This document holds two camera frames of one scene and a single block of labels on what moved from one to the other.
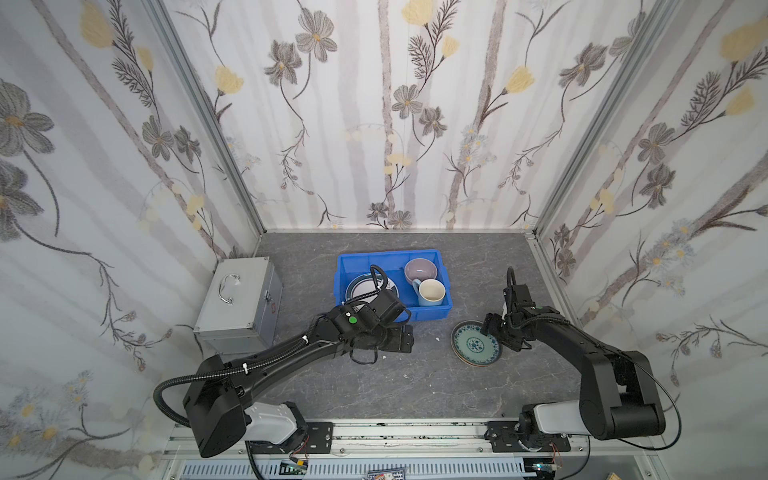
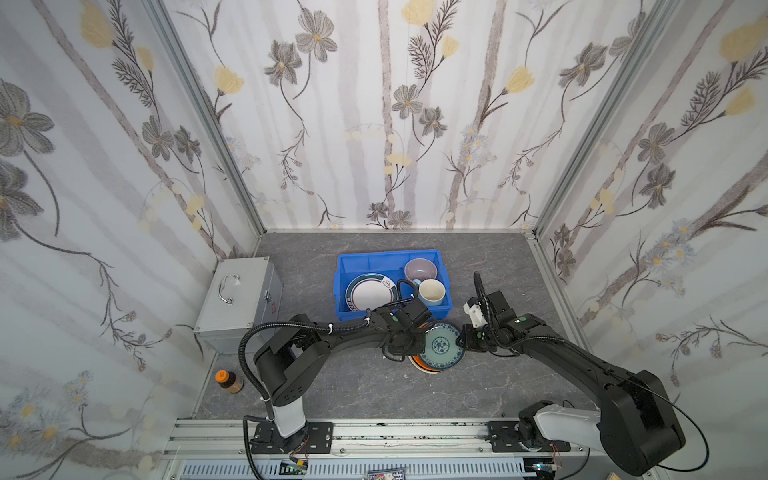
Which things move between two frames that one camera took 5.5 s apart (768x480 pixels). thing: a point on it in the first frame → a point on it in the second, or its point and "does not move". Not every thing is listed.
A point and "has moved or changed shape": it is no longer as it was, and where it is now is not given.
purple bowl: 421,269 does not move
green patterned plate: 472,347 has moved or changed shape
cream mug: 429,292 does not move
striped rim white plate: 365,285 does not move
